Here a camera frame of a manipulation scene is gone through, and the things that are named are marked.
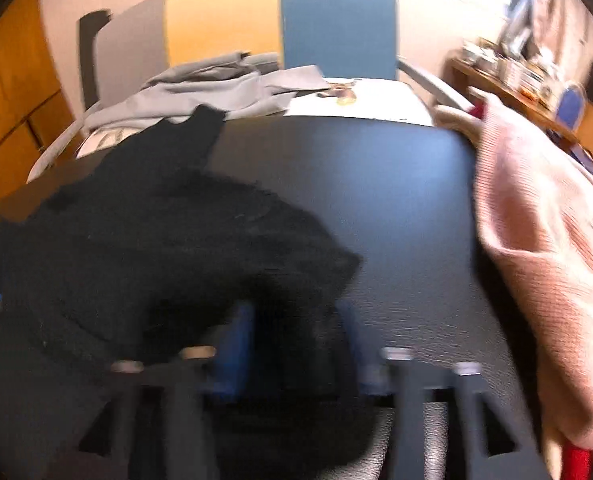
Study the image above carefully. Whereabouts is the black knit sweater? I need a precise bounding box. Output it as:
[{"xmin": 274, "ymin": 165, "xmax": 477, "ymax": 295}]
[{"xmin": 0, "ymin": 104, "xmax": 365, "ymax": 480}]

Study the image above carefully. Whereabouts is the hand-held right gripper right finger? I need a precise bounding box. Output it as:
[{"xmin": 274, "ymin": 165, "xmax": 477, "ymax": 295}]
[{"xmin": 336, "ymin": 302, "xmax": 552, "ymax": 480}]

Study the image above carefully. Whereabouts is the pink knit sweater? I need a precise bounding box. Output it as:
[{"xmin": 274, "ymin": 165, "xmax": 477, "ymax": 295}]
[{"xmin": 469, "ymin": 87, "xmax": 593, "ymax": 462}]

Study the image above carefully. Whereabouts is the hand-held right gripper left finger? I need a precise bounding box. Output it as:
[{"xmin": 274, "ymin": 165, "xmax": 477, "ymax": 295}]
[{"xmin": 46, "ymin": 303, "xmax": 256, "ymax": 480}]

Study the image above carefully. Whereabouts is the wooden wardrobe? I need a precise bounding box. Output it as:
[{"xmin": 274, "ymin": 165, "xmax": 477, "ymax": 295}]
[{"xmin": 0, "ymin": 0, "xmax": 85, "ymax": 232}]

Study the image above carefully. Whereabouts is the beige patterned curtain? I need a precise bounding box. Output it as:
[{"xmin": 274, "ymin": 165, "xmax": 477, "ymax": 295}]
[{"xmin": 531, "ymin": 0, "xmax": 582, "ymax": 77}]

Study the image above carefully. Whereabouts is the grey garment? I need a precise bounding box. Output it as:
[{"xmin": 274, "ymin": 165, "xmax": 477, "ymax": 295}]
[{"xmin": 84, "ymin": 51, "xmax": 328, "ymax": 132}]

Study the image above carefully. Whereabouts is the blue folding chair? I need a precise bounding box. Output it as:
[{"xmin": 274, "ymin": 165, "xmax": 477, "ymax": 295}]
[{"xmin": 555, "ymin": 83, "xmax": 588, "ymax": 134}]

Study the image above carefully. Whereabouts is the grey blackout curtain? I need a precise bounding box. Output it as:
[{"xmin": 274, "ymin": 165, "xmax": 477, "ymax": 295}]
[{"xmin": 503, "ymin": 0, "xmax": 537, "ymax": 57}]

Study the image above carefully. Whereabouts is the white printed cushion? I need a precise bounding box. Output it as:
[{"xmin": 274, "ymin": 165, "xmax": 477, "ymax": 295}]
[{"xmin": 76, "ymin": 77, "xmax": 435, "ymax": 161}]

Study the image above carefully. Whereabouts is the grey yellow blue armchair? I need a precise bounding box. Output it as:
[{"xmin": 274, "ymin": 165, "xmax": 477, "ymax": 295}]
[{"xmin": 26, "ymin": 0, "xmax": 470, "ymax": 186}]

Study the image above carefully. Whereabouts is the wooden side table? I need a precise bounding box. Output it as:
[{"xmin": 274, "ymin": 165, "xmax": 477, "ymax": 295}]
[{"xmin": 448, "ymin": 55, "xmax": 583, "ymax": 147}]

